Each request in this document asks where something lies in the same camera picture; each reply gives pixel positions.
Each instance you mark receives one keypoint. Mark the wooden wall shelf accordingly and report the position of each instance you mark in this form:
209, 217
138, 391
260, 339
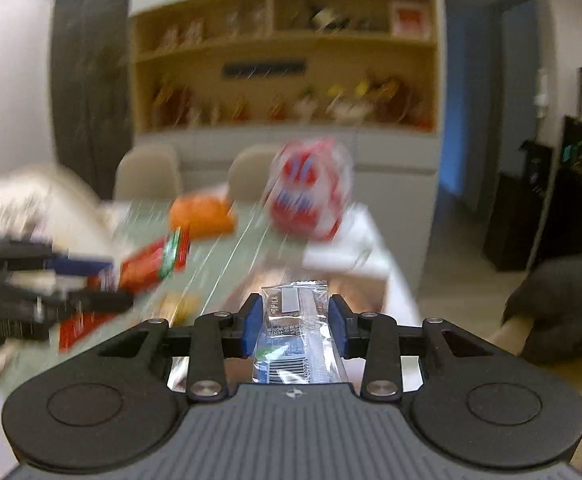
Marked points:
281, 55

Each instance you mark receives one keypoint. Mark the beige dining chair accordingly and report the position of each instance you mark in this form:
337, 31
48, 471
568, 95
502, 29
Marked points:
546, 390
251, 172
146, 170

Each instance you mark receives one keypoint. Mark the row of shelf packets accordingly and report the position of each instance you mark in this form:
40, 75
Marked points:
291, 102

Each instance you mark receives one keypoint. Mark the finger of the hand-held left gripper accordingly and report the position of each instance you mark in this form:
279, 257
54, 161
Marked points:
78, 266
101, 301

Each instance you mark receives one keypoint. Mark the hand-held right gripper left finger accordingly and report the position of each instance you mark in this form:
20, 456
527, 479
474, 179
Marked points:
252, 325

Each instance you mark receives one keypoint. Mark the orange tissue pouch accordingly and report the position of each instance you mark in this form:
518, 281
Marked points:
203, 215

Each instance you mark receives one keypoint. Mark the red white picture frame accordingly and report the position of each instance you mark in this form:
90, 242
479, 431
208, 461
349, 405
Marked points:
410, 19

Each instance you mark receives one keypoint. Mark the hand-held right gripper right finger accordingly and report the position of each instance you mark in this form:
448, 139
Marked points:
339, 325

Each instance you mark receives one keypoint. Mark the red white snack packet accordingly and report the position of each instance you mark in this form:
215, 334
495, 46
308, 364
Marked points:
78, 330

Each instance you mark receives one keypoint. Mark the clear snack bar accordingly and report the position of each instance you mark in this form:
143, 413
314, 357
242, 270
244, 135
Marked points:
296, 335

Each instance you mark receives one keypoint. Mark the white wall switch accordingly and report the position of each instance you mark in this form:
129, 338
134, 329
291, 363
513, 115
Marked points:
542, 90

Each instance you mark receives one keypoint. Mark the black wall strip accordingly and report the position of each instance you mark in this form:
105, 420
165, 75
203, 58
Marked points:
263, 68

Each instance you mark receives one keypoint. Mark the black garment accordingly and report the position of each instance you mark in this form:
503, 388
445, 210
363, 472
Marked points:
566, 305

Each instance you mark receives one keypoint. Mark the pink cardboard box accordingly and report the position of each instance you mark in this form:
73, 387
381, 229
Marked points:
346, 260

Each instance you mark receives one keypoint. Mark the cream cartoon print bag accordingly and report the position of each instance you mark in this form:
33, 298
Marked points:
36, 200

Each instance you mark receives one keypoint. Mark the red green snack packet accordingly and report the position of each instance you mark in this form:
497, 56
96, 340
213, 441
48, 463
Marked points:
151, 262

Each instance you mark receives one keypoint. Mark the rabbit print plastic bag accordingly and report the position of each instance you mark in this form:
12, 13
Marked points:
311, 190

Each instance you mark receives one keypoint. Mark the black cabinet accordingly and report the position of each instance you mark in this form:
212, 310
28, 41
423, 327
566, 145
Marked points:
546, 210

